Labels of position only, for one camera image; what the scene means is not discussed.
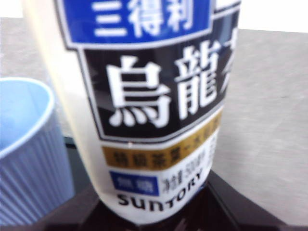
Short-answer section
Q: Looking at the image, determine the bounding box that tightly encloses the dark oolong tea bottle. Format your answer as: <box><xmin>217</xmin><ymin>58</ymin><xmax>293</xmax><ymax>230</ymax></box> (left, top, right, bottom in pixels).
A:
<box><xmin>21</xmin><ymin>0</ymin><xmax>243</xmax><ymax>231</ymax></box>

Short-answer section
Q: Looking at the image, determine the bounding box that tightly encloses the blue ribbed plastic cup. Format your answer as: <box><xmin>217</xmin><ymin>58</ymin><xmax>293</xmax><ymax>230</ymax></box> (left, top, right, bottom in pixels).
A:
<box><xmin>0</xmin><ymin>77</ymin><xmax>75</xmax><ymax>227</ymax></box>

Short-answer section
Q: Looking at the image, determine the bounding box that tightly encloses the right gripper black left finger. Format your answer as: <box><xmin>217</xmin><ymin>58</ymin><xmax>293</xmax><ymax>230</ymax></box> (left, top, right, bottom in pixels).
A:
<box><xmin>0</xmin><ymin>190</ymin><xmax>105</xmax><ymax>231</ymax></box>

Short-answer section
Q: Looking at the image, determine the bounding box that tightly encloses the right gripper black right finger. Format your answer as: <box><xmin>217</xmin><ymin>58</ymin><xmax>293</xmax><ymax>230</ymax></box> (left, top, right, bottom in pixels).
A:
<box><xmin>204</xmin><ymin>169</ymin><xmax>308</xmax><ymax>231</ymax></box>

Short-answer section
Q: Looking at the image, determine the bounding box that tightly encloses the dark rectangular tray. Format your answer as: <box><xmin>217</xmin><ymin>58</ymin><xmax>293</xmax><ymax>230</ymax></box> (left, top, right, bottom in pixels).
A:
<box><xmin>63</xmin><ymin>136</ymin><xmax>97</xmax><ymax>199</ymax></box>

